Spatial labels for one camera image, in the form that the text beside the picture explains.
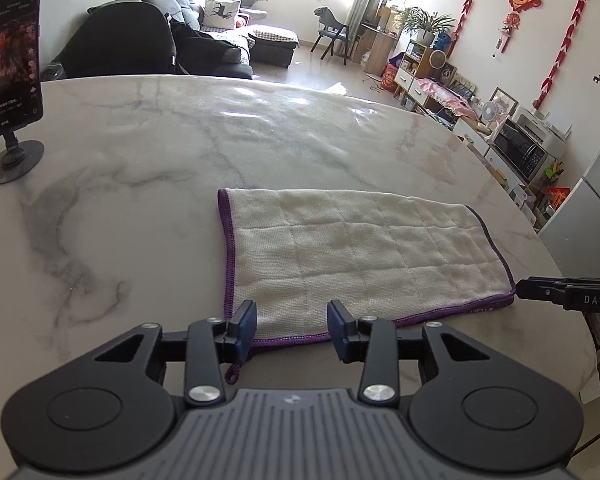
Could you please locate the small white desk fan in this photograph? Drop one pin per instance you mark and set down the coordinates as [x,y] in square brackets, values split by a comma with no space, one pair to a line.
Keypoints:
[488,111]

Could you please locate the black microwave oven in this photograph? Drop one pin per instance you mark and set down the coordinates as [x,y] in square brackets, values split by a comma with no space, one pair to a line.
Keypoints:
[517,147]

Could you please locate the deer print cushion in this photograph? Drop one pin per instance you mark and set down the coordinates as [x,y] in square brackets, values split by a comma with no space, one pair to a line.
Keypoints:
[221,14]

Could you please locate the white printer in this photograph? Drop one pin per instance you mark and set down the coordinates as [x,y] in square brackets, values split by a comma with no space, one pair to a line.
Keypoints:
[547,130]

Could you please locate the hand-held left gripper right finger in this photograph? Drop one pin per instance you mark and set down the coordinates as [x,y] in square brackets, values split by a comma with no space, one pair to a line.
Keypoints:
[341,332]

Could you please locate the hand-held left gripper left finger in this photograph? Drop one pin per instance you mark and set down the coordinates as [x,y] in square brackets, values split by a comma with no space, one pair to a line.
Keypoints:
[245,330]

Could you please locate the leaning framed picture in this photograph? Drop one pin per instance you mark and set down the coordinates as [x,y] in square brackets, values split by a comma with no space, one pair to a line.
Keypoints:
[502,101]

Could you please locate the wooden desk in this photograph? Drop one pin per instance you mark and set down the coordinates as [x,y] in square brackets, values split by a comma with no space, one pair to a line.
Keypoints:
[380,50]

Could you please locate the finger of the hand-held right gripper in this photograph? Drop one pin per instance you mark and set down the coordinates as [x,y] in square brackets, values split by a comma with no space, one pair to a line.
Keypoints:
[540,291]

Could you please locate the white low cabinet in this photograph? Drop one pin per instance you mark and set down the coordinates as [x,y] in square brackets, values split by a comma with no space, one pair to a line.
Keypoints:
[500,170]

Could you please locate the grey ottoman footstool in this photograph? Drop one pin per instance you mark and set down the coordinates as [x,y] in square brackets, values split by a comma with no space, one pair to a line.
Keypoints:
[270,34]

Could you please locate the dark grey sofa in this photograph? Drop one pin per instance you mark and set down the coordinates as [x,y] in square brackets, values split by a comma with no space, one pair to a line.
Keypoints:
[215,50]

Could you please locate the white towel purple trim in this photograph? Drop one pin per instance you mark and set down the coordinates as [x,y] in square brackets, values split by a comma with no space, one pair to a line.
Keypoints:
[355,250]

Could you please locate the clear plastic bag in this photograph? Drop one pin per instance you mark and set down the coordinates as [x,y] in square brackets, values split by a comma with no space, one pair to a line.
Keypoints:
[50,71]

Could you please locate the black smartphone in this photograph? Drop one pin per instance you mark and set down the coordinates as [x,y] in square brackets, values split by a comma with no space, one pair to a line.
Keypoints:
[10,60]

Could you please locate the black clothing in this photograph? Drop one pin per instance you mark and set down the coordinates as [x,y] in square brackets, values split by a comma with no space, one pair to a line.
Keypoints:
[200,40]

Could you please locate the potted green plant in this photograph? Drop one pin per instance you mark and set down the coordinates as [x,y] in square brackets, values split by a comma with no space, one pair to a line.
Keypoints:
[427,22]

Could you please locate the wooden shelf cabinet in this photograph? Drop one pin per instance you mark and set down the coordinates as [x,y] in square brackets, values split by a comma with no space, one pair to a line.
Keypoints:
[415,72]

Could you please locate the grey refrigerator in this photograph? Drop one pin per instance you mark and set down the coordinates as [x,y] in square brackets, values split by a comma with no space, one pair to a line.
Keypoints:
[585,220]

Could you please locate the wooden chair dark seat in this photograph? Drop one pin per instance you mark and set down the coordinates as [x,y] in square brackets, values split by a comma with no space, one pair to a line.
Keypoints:
[332,32]

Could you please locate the blue plush toy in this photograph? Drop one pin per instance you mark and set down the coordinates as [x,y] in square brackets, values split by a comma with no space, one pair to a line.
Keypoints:
[446,40]

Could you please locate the red printed box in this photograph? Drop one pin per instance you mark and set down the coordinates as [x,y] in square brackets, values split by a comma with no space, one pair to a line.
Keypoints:
[556,196]

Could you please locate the pink cloth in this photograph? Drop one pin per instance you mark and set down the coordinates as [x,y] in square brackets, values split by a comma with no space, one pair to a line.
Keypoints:
[442,92]

